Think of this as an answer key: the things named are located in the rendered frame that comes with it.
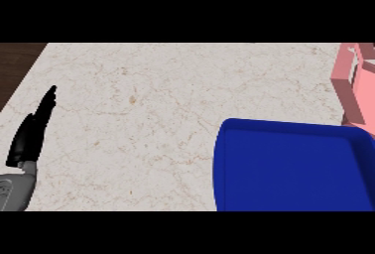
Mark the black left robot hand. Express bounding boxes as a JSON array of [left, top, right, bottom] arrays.
[[5, 84, 60, 169]]

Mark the blue tray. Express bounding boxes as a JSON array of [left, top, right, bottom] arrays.
[[213, 117, 375, 212]]

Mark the pink cardboard box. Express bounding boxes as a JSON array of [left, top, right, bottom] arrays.
[[330, 43, 375, 139]]

